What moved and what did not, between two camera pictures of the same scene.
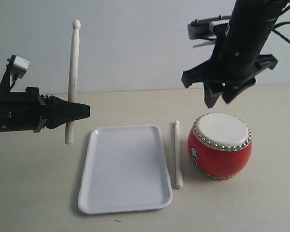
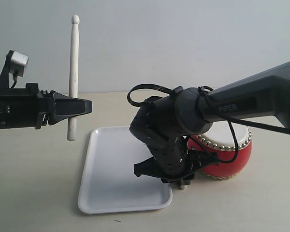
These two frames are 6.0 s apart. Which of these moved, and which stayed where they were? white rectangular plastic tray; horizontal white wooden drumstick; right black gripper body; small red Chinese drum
Moved: right black gripper body
Stayed: small red Chinese drum; horizontal white wooden drumstick; white rectangular plastic tray
